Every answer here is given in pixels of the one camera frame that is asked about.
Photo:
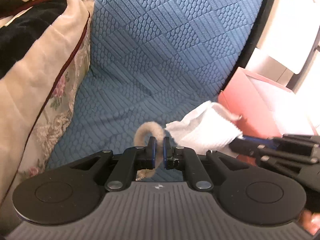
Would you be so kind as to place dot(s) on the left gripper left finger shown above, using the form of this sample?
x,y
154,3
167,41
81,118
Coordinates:
x,y
130,162

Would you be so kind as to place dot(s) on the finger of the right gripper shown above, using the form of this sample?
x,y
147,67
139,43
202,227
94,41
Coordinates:
x,y
245,147
266,142

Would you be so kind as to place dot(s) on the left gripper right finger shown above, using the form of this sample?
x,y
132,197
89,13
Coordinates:
x,y
187,161

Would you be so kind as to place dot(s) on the white tissue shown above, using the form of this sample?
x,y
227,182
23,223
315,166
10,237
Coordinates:
x,y
210,126

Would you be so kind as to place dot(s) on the person right hand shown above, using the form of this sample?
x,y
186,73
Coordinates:
x,y
310,221

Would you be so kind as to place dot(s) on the pink cardboard box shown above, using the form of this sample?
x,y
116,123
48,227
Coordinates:
x,y
268,109

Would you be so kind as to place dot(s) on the blue quilted seat cushion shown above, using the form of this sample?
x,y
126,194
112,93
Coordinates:
x,y
152,60

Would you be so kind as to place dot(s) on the floral lace cushion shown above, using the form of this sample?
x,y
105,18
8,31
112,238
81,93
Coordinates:
x,y
57,113

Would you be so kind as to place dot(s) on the striped red black blanket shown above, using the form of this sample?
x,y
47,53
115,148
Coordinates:
x,y
39,38

